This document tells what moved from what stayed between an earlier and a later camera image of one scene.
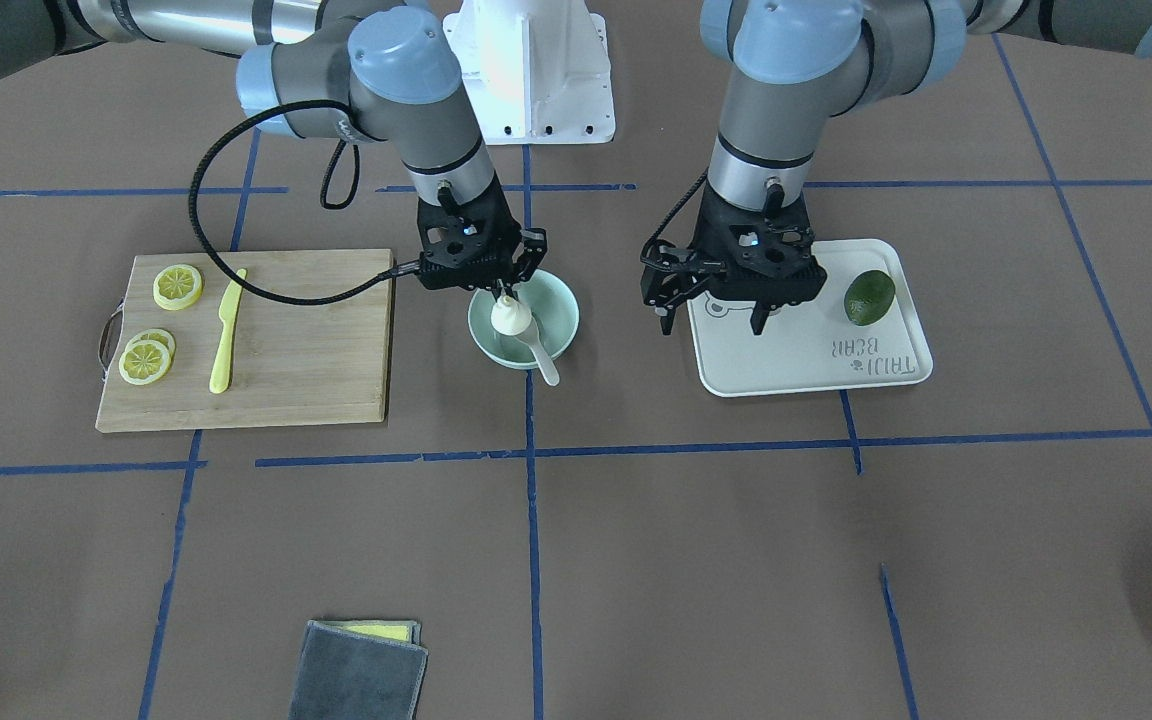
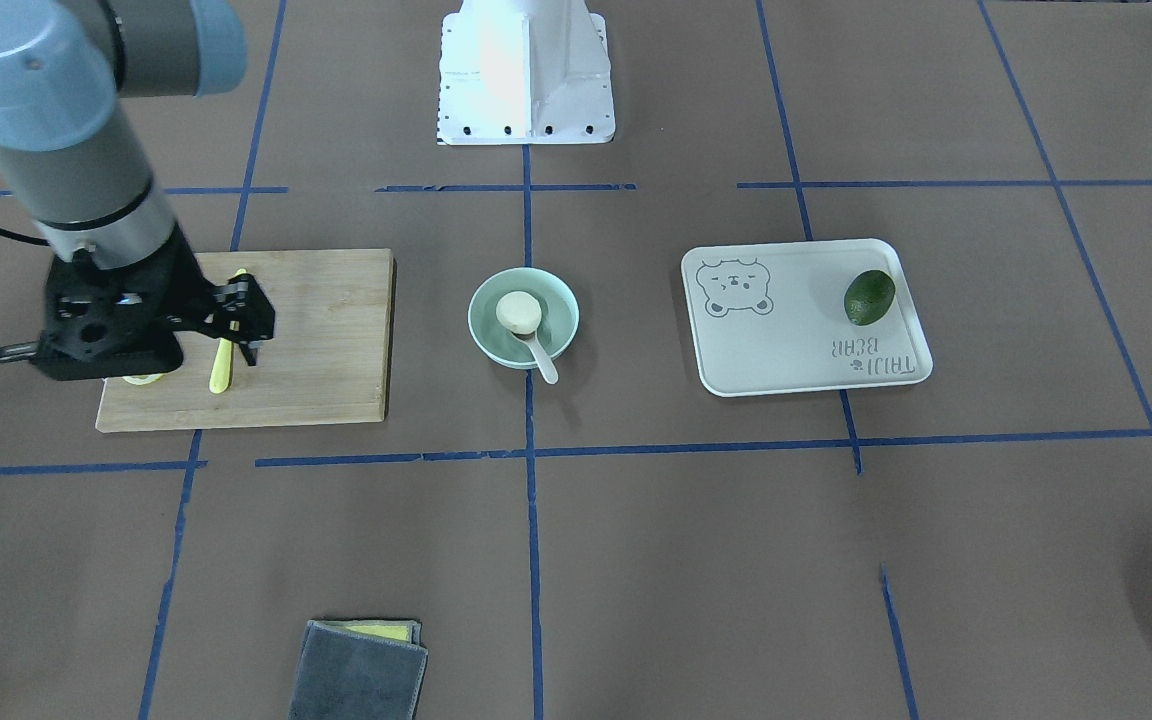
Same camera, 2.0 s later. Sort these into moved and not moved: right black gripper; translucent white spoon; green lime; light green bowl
Moved: right black gripper
Not moved: translucent white spoon; green lime; light green bowl
